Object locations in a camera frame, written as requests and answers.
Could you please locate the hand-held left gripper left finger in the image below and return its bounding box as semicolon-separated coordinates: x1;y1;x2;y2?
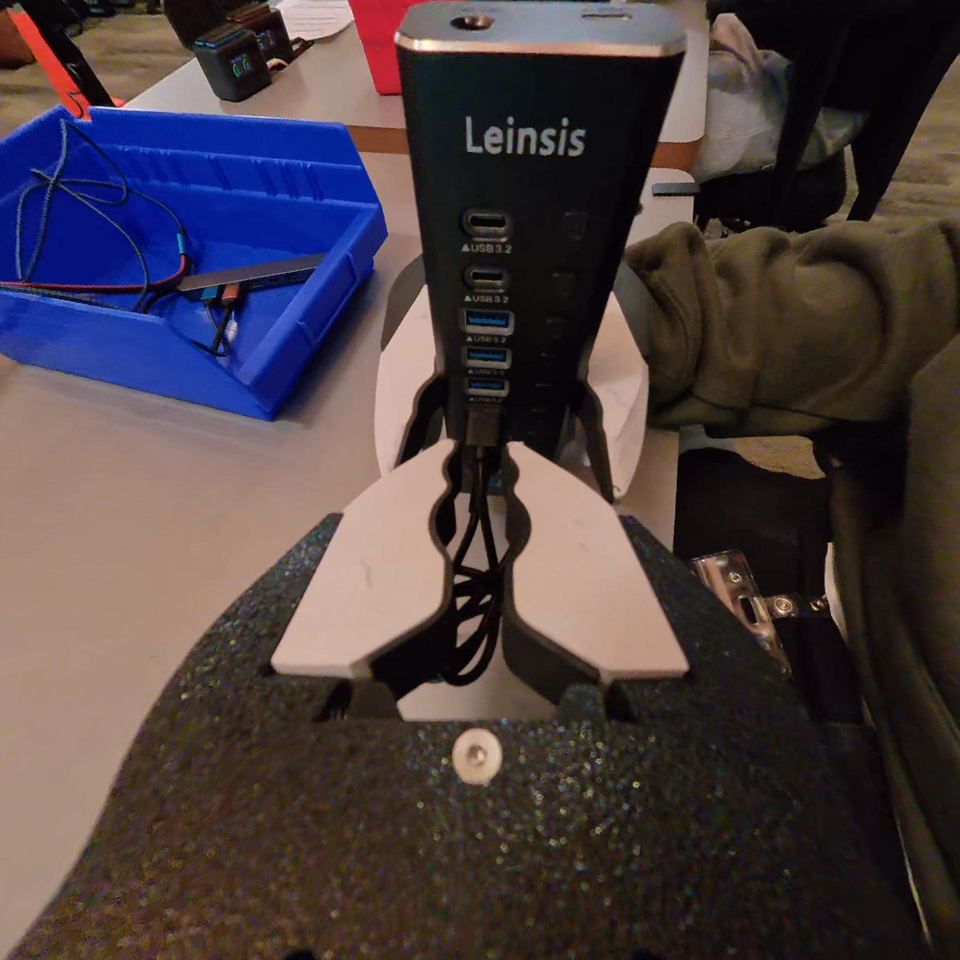
270;441;460;684

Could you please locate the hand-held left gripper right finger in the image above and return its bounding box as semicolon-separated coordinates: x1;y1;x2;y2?
501;442;691;706

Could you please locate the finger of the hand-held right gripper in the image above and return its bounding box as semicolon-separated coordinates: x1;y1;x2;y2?
373;255;456;481
581;291;651;505

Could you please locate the black USB cable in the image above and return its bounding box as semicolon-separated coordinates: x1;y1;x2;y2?
431;397;519;687

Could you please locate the black tower USB hub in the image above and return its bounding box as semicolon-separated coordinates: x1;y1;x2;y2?
395;0;687;496

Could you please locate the blue plastic bin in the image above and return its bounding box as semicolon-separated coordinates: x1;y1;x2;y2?
0;105;389;421

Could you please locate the person's right forearm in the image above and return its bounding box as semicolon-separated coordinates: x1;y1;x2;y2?
622;221;960;436

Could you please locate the grey desk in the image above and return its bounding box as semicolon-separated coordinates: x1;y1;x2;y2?
123;0;710;170
0;150;702;960

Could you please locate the clear badge holder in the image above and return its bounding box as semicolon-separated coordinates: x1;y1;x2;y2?
690;551;834;676

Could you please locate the slim grey USB hub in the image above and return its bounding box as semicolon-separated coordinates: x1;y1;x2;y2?
178;253;328;303

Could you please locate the grey cloth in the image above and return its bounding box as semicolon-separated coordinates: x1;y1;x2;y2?
693;13;871;181

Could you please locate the person's dark clothing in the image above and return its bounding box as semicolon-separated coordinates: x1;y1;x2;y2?
817;352;960;960

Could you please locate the red plastic bin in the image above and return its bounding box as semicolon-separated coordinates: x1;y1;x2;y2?
348;0;410;95

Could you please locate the black battery charger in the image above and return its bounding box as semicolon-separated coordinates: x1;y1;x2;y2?
191;26;275;102
251;7;312;69

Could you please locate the white paper sheet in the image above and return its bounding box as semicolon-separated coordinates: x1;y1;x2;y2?
277;0;354;42

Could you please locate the black chair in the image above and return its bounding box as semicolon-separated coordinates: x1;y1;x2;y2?
705;0;960;234

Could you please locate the short cable with metal plug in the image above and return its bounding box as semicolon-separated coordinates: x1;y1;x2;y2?
187;288;245;357

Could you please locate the red braided cable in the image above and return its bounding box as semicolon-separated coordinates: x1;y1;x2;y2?
0;234;195;295

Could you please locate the long black braided cable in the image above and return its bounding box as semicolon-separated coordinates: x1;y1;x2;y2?
13;118;192;320

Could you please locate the red and black frame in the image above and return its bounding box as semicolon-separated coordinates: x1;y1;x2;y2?
7;0;125;121

